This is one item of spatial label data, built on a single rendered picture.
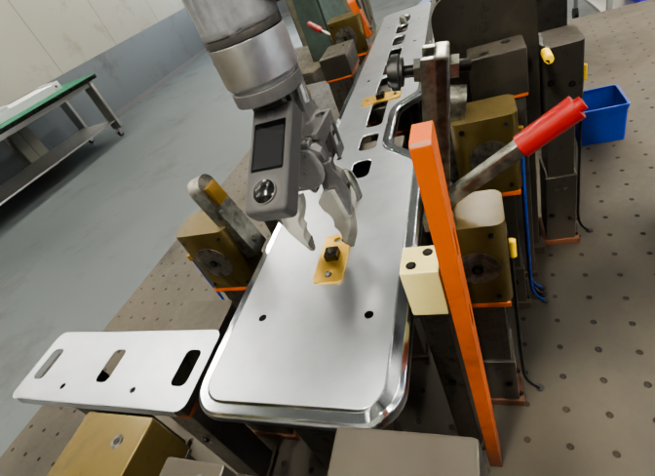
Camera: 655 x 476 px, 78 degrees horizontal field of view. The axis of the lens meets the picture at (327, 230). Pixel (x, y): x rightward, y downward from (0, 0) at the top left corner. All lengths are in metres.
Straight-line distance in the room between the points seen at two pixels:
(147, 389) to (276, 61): 0.37
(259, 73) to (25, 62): 6.92
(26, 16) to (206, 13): 7.18
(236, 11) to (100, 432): 0.37
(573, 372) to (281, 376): 0.46
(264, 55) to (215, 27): 0.04
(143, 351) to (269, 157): 0.30
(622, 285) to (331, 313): 0.54
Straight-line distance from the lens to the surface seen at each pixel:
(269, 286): 0.52
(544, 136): 0.38
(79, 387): 0.60
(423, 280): 0.37
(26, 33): 7.44
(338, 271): 0.48
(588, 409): 0.70
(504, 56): 0.59
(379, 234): 0.51
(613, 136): 1.17
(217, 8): 0.38
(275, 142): 0.39
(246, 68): 0.38
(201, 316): 0.58
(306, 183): 0.43
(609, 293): 0.82
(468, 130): 0.55
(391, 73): 0.35
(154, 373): 0.53
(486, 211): 0.43
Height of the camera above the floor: 1.32
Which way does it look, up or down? 36 degrees down
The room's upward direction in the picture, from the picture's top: 25 degrees counter-clockwise
